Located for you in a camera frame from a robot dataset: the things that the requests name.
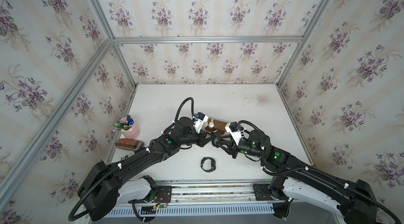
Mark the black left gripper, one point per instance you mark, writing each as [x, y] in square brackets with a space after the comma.
[203, 139]

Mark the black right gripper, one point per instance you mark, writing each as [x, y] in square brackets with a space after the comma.
[231, 150]

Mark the beige band smartwatch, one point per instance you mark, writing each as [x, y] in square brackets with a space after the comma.
[211, 124]

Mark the brown wooden watch stand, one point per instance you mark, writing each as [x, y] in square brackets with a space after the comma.
[219, 126]

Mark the black round bracelet watch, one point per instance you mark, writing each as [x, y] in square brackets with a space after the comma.
[208, 164]

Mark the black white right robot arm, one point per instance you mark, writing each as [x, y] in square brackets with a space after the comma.
[292, 179]

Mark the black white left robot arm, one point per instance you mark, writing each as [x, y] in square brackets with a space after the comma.
[98, 192]

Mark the brown plaid case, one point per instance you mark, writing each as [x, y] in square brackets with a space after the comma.
[129, 144]

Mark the pink pen cup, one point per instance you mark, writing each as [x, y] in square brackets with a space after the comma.
[127, 127]

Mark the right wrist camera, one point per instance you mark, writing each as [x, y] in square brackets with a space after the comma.
[236, 131]

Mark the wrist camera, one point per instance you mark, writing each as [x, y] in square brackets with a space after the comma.
[200, 121]
[236, 131]

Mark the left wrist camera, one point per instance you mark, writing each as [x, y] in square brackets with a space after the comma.
[200, 121]

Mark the aluminium mounting rail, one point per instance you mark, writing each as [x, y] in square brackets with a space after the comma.
[192, 192]

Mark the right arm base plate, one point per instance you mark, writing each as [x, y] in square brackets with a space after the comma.
[263, 192]

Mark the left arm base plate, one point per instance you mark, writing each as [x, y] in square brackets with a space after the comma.
[159, 195]

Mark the slotted white cable duct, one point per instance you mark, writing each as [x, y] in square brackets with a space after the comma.
[192, 210]

